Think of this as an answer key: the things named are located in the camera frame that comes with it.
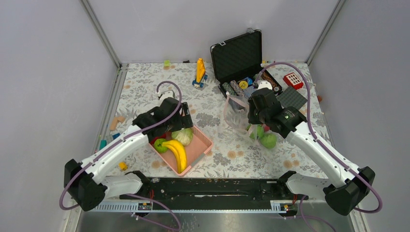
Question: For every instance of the black poker chip case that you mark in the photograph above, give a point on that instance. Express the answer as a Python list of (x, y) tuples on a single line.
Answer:
[(237, 58)]

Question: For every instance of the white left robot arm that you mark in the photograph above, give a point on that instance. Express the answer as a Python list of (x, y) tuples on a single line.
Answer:
[(88, 182)]

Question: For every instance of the pink plastic basket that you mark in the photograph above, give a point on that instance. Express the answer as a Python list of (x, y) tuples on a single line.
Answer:
[(196, 150)]

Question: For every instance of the grey studded building plate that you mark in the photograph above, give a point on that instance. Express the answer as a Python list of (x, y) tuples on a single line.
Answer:
[(291, 98)]

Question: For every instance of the dark green watermelon ball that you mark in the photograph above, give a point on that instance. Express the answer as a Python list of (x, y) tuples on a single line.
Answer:
[(257, 133)]

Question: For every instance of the tan wooden block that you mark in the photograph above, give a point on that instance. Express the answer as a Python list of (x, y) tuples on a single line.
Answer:
[(116, 120)]

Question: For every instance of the green cabbage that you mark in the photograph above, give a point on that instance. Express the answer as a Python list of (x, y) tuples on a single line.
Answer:
[(184, 136)]

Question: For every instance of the red toy block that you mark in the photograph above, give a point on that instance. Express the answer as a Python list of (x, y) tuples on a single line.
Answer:
[(292, 80)]

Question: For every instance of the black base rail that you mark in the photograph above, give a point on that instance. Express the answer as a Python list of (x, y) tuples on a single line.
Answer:
[(215, 193)]

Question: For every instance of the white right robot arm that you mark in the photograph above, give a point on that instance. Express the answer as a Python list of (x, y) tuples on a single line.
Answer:
[(346, 183)]

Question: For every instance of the clear zip top bag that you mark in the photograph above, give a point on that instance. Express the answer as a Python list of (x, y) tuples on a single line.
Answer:
[(235, 114)]

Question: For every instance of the yellow banana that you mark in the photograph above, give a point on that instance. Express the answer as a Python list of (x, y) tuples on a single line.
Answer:
[(179, 153)]

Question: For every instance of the yellow toy block vehicle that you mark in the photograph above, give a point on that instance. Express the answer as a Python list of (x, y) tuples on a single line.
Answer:
[(201, 75)]

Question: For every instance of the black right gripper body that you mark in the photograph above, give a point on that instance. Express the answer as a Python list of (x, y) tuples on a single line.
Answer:
[(256, 116)]

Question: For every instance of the light green round fruit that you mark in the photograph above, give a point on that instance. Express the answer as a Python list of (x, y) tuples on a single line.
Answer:
[(268, 140)]

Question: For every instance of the green pepper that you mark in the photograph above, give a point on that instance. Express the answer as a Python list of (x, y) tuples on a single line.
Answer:
[(159, 147)]

